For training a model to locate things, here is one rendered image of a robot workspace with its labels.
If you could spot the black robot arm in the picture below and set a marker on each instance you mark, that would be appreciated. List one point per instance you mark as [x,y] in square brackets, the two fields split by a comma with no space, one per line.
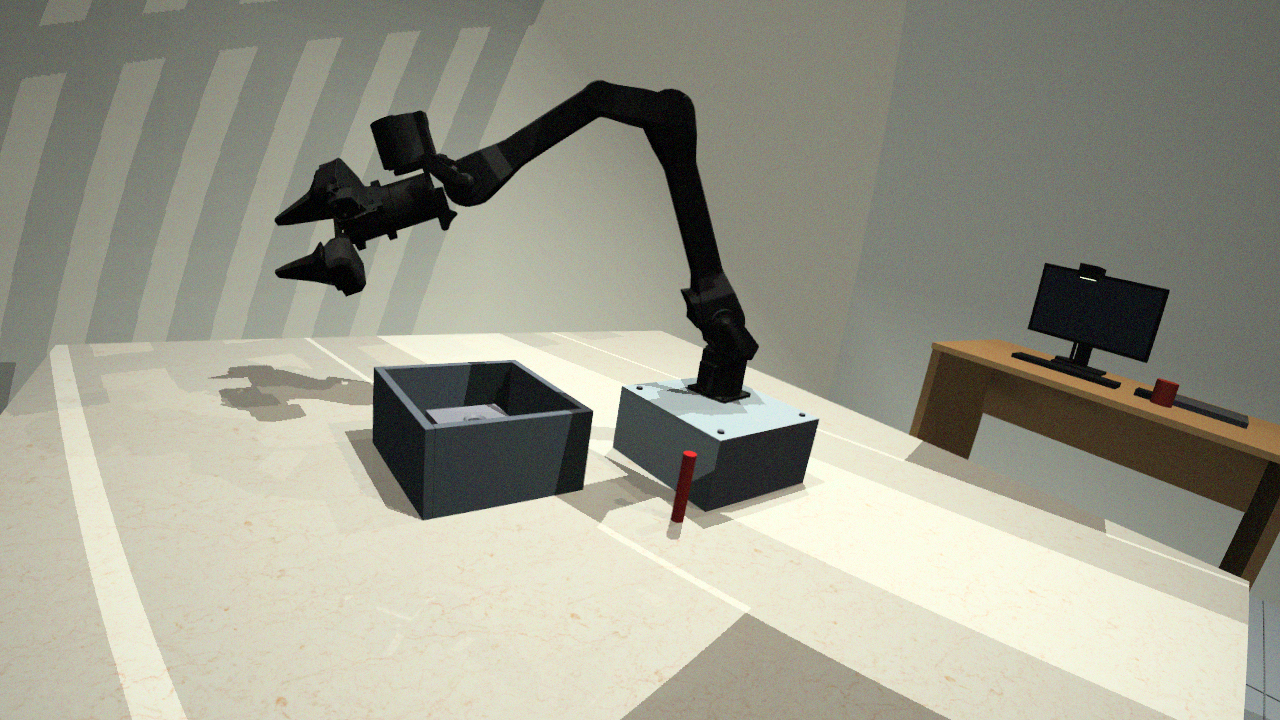
[668,119]

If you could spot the red peg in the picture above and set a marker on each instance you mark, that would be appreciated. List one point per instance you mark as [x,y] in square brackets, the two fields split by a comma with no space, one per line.
[681,497]

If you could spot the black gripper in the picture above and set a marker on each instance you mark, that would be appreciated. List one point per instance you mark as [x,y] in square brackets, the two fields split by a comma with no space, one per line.
[337,263]

